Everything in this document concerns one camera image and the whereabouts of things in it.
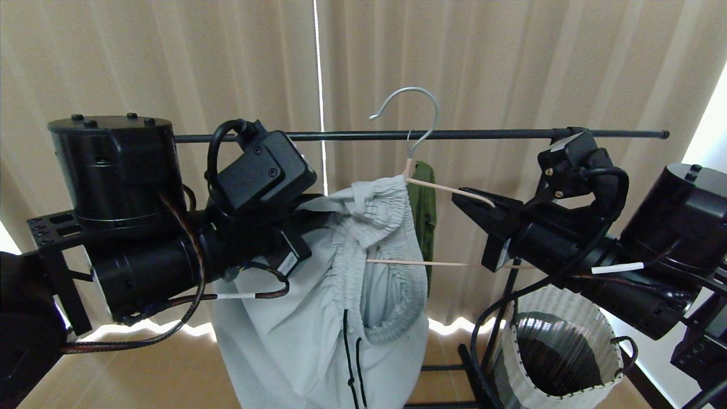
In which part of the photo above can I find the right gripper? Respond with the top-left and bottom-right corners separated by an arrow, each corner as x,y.
452,188 -> 700,340

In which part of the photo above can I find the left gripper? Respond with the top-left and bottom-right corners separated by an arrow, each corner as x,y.
91,223 -> 313,324

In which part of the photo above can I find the green long-sleeved shirt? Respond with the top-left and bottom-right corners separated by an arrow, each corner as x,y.
408,161 -> 438,299

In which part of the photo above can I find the pale grey garment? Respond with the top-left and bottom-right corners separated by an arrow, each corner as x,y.
210,175 -> 431,409

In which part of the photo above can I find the black clothes rack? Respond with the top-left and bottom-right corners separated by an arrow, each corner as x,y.
173,128 -> 670,409

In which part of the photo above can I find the white laundry basket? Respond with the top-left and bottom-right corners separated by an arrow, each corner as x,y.
491,286 -> 640,409

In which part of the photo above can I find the beige curtain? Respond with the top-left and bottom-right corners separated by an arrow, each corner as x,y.
0,0 -> 727,341

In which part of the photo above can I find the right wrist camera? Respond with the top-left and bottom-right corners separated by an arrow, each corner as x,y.
537,132 -> 630,219

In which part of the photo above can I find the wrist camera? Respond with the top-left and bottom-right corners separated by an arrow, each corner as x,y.
537,132 -> 630,219
207,119 -> 317,219

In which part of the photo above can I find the black cable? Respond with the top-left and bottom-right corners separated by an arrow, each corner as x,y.
470,166 -> 631,409
206,118 -> 250,199

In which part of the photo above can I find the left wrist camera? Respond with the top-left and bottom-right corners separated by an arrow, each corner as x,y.
207,119 -> 317,219

